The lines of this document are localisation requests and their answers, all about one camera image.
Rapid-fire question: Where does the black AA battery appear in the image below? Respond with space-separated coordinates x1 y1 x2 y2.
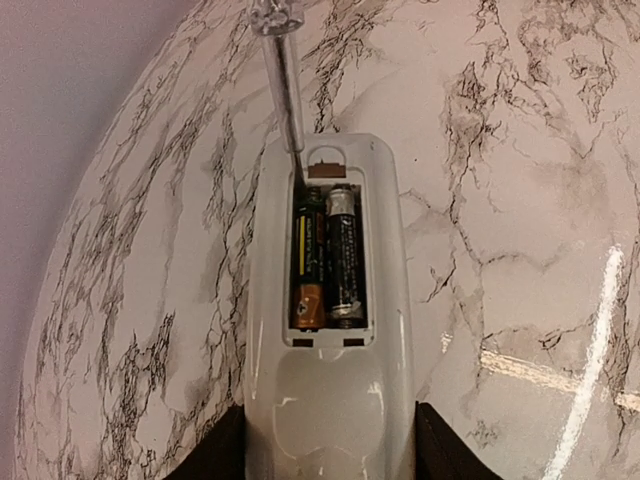
327 184 365 329

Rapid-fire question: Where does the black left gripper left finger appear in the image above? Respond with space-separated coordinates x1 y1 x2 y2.
165 405 246 480

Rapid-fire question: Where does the white remote control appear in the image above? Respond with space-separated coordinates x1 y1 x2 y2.
244 134 415 479

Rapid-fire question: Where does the copper top AA battery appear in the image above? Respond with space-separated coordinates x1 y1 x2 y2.
291 186 326 331

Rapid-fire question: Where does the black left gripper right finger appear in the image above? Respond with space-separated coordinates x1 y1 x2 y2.
415 402 500 480

